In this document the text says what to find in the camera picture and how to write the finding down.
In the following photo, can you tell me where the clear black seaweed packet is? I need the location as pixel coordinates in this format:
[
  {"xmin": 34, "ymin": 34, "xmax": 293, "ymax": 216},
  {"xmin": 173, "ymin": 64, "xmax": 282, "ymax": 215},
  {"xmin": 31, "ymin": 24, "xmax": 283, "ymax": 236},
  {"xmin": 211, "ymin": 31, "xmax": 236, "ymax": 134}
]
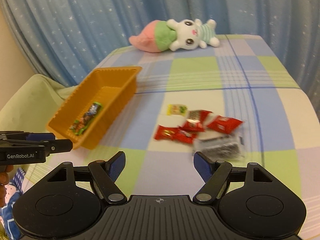
[{"xmin": 193, "ymin": 132, "xmax": 245, "ymax": 161}]

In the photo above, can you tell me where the dark green chips bag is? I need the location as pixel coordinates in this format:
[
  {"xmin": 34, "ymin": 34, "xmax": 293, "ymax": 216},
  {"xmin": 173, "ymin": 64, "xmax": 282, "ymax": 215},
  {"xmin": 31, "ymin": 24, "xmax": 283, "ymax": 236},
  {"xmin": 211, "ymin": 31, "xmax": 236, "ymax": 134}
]
[{"xmin": 69, "ymin": 102, "xmax": 103, "ymax": 136}]

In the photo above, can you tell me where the red foil candy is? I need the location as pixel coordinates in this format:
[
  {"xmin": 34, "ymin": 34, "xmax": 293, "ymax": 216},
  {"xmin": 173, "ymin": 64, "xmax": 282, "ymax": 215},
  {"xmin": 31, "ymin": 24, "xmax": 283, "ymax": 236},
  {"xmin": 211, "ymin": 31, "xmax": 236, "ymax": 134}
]
[{"xmin": 207, "ymin": 115, "xmax": 243, "ymax": 134}]

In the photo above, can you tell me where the round red candy packet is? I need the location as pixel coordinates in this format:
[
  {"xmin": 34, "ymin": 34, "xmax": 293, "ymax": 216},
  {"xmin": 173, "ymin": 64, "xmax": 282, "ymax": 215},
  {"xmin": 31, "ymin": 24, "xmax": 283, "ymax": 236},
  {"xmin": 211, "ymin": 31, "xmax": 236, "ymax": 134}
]
[{"xmin": 179, "ymin": 120, "xmax": 204, "ymax": 132}]

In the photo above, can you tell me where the red silver snack packet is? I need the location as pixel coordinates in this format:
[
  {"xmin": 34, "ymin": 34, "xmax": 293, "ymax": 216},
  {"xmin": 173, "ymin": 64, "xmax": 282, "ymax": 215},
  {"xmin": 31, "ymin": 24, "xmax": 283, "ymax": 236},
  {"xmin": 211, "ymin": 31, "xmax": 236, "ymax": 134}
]
[{"xmin": 187, "ymin": 109, "xmax": 212, "ymax": 123}]

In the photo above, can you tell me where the long red snack packet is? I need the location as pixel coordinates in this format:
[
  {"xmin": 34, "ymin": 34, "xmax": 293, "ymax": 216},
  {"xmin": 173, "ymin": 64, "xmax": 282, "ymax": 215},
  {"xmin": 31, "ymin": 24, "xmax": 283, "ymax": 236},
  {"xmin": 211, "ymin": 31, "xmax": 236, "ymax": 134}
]
[{"xmin": 153, "ymin": 125, "xmax": 197, "ymax": 144}]

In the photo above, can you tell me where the yellow green candy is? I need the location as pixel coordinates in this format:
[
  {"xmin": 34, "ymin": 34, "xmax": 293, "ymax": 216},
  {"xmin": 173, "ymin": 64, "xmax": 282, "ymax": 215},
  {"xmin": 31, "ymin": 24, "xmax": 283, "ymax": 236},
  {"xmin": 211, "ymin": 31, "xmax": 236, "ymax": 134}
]
[{"xmin": 167, "ymin": 104, "xmax": 188, "ymax": 116}]

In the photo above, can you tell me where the person's left hand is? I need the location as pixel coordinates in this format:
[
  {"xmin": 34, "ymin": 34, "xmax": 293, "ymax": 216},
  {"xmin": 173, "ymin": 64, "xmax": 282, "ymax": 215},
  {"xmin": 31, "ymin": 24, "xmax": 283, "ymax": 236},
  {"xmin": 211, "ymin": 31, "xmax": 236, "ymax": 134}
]
[{"xmin": 0, "ymin": 165, "xmax": 14, "ymax": 207}]

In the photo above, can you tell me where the light green blanket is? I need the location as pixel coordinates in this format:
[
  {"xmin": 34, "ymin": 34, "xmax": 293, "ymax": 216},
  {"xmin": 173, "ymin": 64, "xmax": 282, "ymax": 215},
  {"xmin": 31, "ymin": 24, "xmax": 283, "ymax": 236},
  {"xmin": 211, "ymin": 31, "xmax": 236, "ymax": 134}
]
[{"xmin": 0, "ymin": 74, "xmax": 77, "ymax": 133}]

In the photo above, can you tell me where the orange plastic tray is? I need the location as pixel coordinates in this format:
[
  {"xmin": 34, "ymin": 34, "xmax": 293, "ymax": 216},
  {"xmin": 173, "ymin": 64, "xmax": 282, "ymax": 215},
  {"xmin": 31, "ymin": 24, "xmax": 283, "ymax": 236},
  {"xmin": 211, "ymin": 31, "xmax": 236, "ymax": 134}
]
[{"xmin": 47, "ymin": 66, "xmax": 142, "ymax": 150}]

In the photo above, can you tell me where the checkered bed cover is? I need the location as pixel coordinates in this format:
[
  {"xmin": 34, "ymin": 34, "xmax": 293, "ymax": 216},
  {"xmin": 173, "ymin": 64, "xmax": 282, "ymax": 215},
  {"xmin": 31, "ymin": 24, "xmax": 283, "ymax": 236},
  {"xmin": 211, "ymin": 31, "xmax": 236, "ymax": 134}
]
[{"xmin": 22, "ymin": 35, "xmax": 319, "ymax": 239}]

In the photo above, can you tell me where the blue star curtain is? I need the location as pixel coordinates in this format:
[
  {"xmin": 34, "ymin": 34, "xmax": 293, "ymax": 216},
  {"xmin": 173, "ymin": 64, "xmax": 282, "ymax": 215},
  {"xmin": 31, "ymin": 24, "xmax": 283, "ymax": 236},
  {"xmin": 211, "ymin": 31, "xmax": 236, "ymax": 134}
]
[{"xmin": 1, "ymin": 0, "xmax": 319, "ymax": 111}]

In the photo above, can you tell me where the white bunny carrot plush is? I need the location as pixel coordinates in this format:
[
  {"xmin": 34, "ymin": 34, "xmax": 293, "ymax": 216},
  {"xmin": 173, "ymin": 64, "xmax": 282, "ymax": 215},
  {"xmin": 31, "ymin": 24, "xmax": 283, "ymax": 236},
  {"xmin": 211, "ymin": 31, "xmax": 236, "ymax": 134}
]
[{"xmin": 129, "ymin": 19, "xmax": 220, "ymax": 53}]

